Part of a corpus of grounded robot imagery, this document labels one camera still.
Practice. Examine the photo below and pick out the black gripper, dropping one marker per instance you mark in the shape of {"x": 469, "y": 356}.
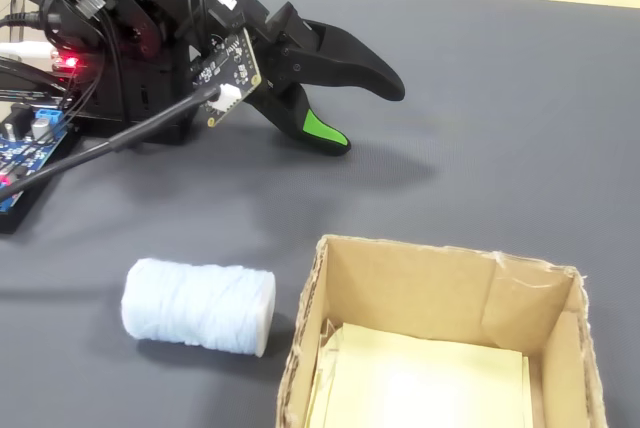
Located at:
{"x": 280, "y": 33}

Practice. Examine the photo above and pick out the white yarn-wrapped cylinder block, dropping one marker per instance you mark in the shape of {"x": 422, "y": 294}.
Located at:
{"x": 195, "y": 305}

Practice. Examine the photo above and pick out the open cardboard box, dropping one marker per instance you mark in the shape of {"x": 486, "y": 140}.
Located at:
{"x": 400, "y": 283}

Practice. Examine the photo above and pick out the large grey table mat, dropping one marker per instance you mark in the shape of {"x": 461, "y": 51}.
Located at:
{"x": 475, "y": 148}

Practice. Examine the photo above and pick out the controller board with red LED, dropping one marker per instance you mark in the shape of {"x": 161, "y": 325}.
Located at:
{"x": 70, "y": 63}

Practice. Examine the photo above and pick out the blue circuit board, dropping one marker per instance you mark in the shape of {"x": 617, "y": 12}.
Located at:
{"x": 30, "y": 148}

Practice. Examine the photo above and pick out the yellow paper sheet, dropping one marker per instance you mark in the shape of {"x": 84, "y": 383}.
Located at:
{"x": 425, "y": 383}

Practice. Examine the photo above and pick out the black camera circuit board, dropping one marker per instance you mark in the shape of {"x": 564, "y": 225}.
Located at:
{"x": 235, "y": 58}

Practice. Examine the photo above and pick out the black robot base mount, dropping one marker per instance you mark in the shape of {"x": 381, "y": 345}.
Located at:
{"x": 145, "y": 98}

